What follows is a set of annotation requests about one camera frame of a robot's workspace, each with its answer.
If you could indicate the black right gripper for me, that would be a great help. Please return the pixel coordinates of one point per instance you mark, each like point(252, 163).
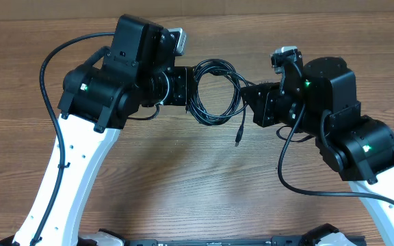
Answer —
point(267, 109)

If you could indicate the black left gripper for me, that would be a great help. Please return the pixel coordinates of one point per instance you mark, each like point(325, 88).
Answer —
point(184, 85)

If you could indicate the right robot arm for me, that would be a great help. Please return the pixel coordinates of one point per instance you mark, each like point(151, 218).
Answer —
point(319, 98)

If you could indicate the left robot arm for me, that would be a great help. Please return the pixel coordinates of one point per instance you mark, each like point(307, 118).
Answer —
point(99, 96)

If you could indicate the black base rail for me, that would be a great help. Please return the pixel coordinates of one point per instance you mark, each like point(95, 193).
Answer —
point(273, 241)

